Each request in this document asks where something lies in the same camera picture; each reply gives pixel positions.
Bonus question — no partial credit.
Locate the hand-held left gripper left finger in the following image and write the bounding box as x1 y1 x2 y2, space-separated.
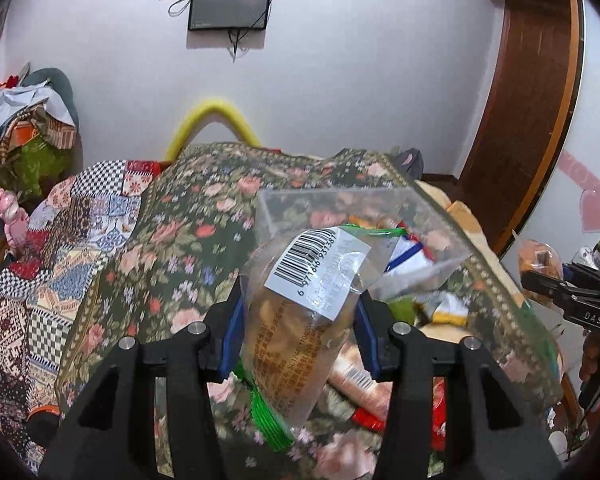
37 280 246 480

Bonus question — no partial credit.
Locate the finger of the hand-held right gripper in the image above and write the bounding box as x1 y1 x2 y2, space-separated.
521 269 567 307

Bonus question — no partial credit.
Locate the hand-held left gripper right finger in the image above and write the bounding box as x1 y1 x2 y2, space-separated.
354 294 566 480

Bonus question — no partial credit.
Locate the round bread packet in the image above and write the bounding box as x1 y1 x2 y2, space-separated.
517 239 565 307

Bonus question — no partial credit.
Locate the person's right hand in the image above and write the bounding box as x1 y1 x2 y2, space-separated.
578 334 600 383

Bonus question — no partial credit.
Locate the pink snack packet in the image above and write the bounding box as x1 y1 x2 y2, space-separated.
326 344 397 422

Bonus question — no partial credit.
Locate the green snack packet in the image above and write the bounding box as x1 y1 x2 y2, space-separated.
386 296 422 324

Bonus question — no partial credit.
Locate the yellow white snack packet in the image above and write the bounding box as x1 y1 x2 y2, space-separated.
414 291 469 327

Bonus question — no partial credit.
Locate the dark floral blanket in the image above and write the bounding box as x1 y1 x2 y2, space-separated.
55 142 563 480

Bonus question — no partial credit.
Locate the white blue snack packet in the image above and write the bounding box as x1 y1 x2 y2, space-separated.
384 234 437 274

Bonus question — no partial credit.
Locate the tan blanket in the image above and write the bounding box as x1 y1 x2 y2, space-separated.
420 180 488 248

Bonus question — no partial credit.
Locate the red snack packet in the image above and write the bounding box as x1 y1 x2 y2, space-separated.
351 379 453 453

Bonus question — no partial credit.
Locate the brown wooden door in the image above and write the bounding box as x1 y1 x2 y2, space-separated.
459 0 585 256

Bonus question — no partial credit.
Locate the dark grey bag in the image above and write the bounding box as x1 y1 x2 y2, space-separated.
394 148 425 179

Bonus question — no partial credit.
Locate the patchwork checkered quilt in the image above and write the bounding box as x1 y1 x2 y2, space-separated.
0 159 162 411

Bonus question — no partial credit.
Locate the yellow foam tube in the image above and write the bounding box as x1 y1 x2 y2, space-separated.
166 98 262 161

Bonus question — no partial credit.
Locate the pink toy figure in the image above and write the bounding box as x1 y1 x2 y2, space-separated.
0 189 31 252

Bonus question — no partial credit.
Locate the pile of clothes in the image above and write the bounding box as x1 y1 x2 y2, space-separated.
0 67 81 201

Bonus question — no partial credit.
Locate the pink bow wall sticker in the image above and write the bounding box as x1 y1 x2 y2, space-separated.
557 147 600 233

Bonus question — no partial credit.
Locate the black monitor cable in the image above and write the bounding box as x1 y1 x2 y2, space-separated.
228 29 246 62

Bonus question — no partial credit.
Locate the small black wall monitor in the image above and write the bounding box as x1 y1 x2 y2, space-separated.
188 0 273 32

